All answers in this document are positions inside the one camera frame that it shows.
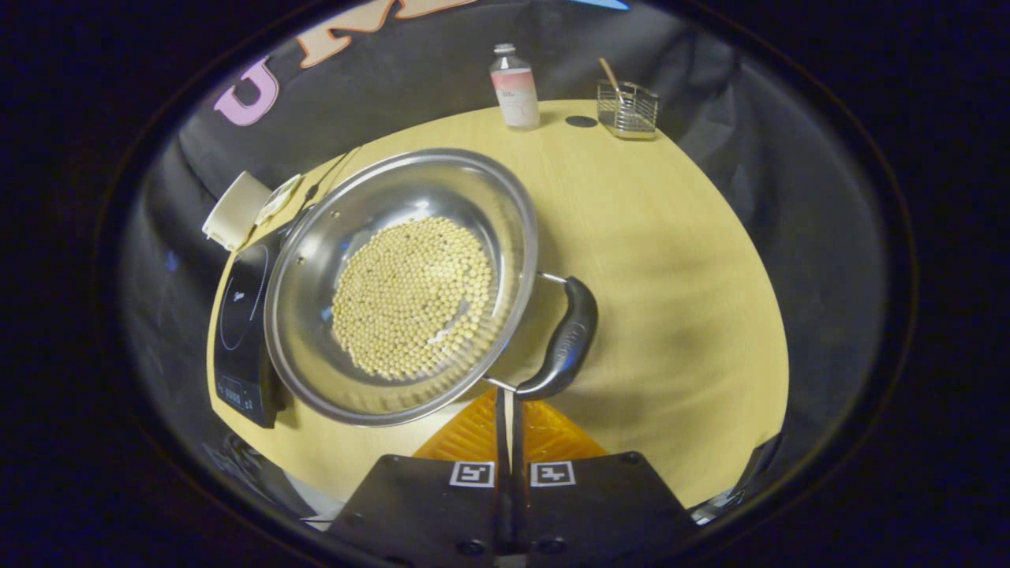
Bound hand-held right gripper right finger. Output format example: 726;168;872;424
511;390;700;567

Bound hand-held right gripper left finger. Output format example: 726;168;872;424
327;387;512;567

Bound black induction cooktop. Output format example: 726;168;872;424
213;223;291;431

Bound stainless steel pot black handles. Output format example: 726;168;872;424
264;148;599;428

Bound pile of soybeans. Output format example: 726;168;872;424
330;216;496;382

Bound white compartment tray of grains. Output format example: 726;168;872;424
254;174;303;227

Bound white cylindrical container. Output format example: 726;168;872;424
202;171;273;252

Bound clear bottle pink label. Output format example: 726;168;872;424
489;43;541;131

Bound wooden stick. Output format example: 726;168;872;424
597;57;632;107

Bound black power cable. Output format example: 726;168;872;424
296;146;364;218

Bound metal wire basket holder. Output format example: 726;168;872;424
596;80;660;141

